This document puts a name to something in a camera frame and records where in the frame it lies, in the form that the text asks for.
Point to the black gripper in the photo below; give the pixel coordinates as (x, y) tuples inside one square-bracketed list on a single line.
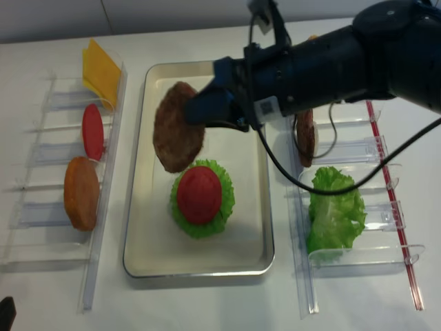
[(247, 93)]

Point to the brown meat patty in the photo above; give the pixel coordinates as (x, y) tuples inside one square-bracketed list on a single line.
[(176, 143), (306, 138)]

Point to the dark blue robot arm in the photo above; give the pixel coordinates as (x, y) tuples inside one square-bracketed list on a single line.
[(391, 49)]

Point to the red tomato slice on tray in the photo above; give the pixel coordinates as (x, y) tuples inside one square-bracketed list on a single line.
[(199, 195)]

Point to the yellow cheese slices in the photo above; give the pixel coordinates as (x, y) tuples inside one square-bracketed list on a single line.
[(100, 74)]

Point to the red tomato slice in rack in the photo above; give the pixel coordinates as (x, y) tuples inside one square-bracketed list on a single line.
[(92, 132)]

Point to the green lettuce on tray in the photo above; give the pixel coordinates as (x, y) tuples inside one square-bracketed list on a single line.
[(218, 224)]

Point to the green lettuce leaf in rack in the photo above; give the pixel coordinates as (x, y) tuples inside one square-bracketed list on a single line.
[(336, 221)]

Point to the cream metal tray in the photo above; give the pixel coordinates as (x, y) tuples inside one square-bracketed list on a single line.
[(155, 246)]

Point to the orange breaded patty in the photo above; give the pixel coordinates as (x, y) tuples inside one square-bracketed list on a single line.
[(81, 194)]

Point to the clear acrylic left rack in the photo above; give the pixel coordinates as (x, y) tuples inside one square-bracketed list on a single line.
[(42, 137)]

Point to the black object at corner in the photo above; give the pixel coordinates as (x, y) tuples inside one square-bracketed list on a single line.
[(7, 313)]

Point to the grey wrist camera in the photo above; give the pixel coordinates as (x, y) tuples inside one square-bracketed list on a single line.
[(264, 14)]

